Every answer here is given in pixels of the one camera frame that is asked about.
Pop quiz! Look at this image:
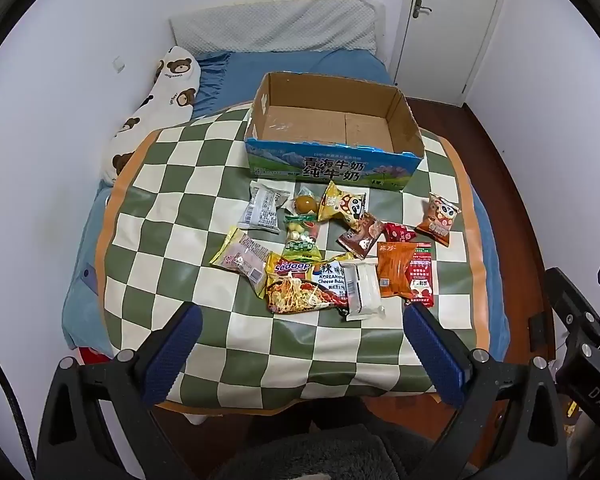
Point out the cardboard box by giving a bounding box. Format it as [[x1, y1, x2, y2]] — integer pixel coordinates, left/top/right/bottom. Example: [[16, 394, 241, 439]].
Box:
[[243, 71, 426, 193]]

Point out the bear print pillow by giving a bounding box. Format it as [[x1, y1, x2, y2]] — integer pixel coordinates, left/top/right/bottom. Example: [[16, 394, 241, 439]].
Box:
[[98, 46, 202, 188]]

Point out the green candy packet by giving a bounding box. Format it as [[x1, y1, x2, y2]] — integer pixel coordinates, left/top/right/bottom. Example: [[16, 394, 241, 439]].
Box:
[[283, 214, 322, 256]]

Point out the braised egg packet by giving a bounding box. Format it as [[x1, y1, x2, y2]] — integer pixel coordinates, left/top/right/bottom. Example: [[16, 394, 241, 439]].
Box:
[[292, 186, 326, 216]]

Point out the grey white snack packet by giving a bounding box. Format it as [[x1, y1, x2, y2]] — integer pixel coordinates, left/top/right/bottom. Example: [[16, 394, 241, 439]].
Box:
[[237, 183, 290, 232]]

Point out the black cable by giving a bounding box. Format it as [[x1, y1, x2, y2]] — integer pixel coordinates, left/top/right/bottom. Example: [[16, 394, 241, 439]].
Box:
[[0, 330, 33, 480]]

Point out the white textured pillow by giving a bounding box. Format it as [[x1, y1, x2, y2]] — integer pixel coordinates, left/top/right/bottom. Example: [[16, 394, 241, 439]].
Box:
[[169, 0, 385, 56]]

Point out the brown snack packet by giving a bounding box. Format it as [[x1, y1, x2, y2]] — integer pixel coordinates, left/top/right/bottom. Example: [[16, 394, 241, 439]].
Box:
[[336, 211, 385, 260]]

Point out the white door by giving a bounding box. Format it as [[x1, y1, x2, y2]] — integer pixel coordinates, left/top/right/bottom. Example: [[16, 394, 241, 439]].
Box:
[[389, 0, 511, 107]]

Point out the yellow panda snack packet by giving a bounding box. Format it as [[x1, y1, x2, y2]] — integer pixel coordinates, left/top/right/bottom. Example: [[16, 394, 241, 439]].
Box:
[[318, 180, 370, 228]]

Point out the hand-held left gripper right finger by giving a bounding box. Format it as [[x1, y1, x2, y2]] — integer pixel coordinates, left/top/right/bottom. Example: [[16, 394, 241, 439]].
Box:
[[402, 301, 571, 480]]

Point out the green white checkered mat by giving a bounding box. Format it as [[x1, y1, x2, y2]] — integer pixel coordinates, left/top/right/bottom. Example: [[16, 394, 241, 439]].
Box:
[[94, 102, 496, 413]]

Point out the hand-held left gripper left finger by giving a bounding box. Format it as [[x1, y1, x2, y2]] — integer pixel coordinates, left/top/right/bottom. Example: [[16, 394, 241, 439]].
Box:
[[36, 301, 204, 480]]

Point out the blue bed sheet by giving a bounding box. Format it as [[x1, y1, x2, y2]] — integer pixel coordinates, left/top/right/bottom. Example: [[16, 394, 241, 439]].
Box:
[[61, 49, 512, 361]]

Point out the orange panda snack packet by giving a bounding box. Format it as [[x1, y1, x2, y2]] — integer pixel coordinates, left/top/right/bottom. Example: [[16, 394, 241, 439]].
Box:
[[414, 192, 462, 247]]

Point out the red green snack packet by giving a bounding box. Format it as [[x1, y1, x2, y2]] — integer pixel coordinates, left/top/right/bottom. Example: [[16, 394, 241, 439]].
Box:
[[402, 241, 435, 308]]

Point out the yellow pink snack packet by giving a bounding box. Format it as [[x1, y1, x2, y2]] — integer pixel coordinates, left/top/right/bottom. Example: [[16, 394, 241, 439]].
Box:
[[209, 227, 273, 295]]

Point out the instant noodle packet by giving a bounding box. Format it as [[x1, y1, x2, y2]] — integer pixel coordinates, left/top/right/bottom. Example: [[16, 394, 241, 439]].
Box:
[[264, 252, 361, 315]]

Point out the red cloth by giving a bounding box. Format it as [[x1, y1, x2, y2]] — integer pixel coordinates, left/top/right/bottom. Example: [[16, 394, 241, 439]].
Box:
[[75, 346, 113, 366]]

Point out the small red snack packet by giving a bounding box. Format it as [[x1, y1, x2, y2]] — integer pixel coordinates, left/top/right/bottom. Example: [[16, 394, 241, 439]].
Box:
[[382, 221, 417, 244]]

